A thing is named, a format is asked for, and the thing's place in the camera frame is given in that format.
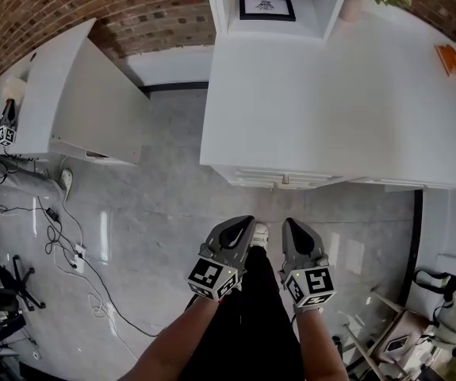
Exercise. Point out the white green backpack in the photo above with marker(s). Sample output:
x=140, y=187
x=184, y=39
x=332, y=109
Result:
x=449, y=324

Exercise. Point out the person's right white shoe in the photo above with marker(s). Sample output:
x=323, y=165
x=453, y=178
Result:
x=260, y=234

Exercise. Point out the orange bread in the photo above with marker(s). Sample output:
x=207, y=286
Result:
x=449, y=60

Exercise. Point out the white power strip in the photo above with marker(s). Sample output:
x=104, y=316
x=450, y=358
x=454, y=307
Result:
x=78, y=257

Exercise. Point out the white hutch desk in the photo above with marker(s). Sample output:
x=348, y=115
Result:
x=330, y=93

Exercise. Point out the person's right forearm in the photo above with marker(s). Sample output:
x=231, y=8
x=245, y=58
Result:
x=319, y=351

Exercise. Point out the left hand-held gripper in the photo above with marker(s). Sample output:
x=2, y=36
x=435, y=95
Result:
x=211, y=276

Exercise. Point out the black power adapter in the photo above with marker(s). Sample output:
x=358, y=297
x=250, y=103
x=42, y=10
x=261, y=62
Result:
x=52, y=214

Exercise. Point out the white drawer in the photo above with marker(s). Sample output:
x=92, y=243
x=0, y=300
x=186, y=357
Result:
x=251, y=175
x=390, y=183

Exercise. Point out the person's black trousers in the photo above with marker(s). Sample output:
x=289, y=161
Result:
x=251, y=332

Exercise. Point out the wooden stool with pink cushion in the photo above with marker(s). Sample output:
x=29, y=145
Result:
x=406, y=328

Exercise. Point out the beige wooden box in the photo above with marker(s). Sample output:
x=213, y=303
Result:
x=15, y=89

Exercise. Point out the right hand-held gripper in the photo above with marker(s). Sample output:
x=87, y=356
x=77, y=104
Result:
x=315, y=282

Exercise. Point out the person's left forearm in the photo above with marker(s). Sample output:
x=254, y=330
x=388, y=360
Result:
x=164, y=347

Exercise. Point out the black office chair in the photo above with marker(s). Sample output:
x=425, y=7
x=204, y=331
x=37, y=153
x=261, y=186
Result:
x=23, y=288
x=337, y=340

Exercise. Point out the black picture frame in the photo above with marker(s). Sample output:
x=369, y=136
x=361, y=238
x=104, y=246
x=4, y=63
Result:
x=267, y=8

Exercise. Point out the small white desk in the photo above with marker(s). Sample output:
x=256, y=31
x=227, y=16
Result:
x=93, y=93

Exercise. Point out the smartphone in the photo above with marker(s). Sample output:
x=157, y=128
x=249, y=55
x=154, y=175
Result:
x=396, y=344

